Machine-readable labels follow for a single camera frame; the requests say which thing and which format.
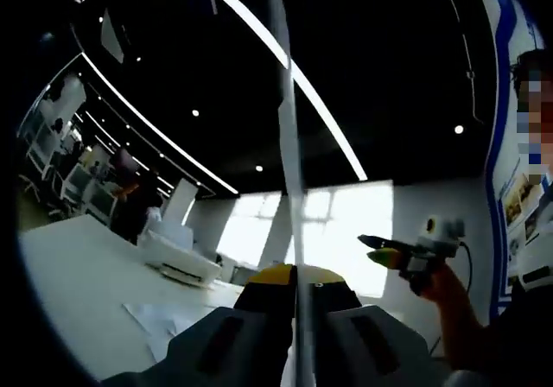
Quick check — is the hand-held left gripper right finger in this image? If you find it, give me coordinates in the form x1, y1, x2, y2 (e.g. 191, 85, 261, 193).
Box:
300, 265, 433, 387

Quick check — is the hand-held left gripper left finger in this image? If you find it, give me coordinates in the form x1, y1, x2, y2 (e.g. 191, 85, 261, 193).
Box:
101, 263, 299, 387

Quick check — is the stack of white printing papers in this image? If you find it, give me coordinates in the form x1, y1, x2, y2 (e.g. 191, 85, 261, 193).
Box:
122, 301, 243, 365

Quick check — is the white printing paper sheet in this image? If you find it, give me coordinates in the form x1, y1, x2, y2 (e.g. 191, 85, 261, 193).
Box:
257, 0, 323, 387

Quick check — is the person's right hand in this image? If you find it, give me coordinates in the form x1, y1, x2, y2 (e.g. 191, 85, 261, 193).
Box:
418, 262, 472, 309

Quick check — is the white worn device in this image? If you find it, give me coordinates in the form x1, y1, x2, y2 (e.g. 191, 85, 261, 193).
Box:
516, 235, 553, 293

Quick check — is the white printer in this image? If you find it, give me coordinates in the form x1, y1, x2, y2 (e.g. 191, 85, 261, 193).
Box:
137, 222, 224, 283

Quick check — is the person's black clothing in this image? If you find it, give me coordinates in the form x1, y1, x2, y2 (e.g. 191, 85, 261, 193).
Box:
448, 270, 553, 387

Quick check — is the white table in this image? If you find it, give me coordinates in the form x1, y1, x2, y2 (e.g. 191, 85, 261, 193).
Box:
19, 213, 269, 382

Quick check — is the white office chair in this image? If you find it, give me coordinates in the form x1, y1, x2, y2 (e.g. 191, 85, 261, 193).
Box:
84, 181, 118, 226
60, 162, 94, 209

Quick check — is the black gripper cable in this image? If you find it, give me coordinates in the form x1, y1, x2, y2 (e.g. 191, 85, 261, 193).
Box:
457, 239, 475, 289

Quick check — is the blue white wall poster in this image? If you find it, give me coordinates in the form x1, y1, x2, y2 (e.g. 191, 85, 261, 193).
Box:
473, 0, 553, 314

